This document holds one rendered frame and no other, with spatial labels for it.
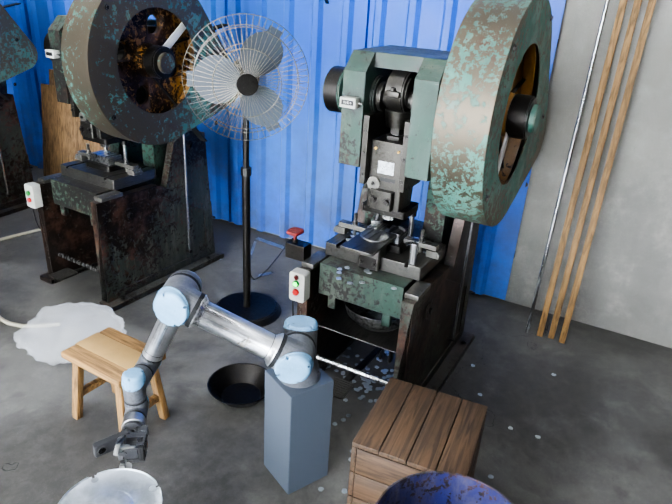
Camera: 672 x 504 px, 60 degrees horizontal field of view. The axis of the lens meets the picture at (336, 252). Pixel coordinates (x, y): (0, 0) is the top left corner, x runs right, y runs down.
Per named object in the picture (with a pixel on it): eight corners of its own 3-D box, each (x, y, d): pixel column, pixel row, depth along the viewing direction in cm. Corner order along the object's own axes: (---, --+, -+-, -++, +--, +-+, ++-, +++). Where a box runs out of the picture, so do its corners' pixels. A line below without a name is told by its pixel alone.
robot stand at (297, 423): (288, 495, 216) (291, 397, 197) (263, 464, 229) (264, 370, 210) (327, 475, 226) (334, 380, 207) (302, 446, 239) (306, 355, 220)
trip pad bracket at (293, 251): (302, 286, 255) (304, 245, 247) (284, 280, 259) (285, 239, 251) (310, 281, 260) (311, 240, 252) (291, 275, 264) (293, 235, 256)
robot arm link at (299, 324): (318, 343, 210) (320, 311, 204) (315, 365, 197) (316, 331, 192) (285, 341, 210) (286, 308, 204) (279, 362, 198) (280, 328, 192)
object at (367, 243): (369, 284, 232) (372, 253, 227) (338, 274, 238) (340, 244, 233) (394, 262, 252) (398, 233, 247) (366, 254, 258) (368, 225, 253)
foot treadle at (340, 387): (340, 408, 245) (341, 398, 243) (320, 399, 249) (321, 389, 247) (397, 343, 292) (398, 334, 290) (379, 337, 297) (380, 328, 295)
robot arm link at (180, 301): (322, 341, 195) (173, 265, 187) (318, 367, 181) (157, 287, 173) (306, 366, 200) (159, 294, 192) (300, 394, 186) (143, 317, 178)
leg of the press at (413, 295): (408, 438, 247) (435, 244, 210) (384, 428, 252) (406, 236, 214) (473, 339, 321) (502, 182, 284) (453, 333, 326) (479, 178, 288)
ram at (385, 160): (394, 215, 236) (401, 143, 224) (361, 207, 242) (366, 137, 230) (410, 204, 250) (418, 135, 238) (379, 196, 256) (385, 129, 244)
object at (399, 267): (419, 281, 238) (421, 268, 236) (324, 254, 257) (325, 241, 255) (444, 256, 262) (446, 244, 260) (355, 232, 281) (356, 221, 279)
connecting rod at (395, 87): (398, 163, 230) (408, 73, 216) (370, 157, 235) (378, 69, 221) (418, 153, 247) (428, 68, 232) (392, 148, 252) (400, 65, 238)
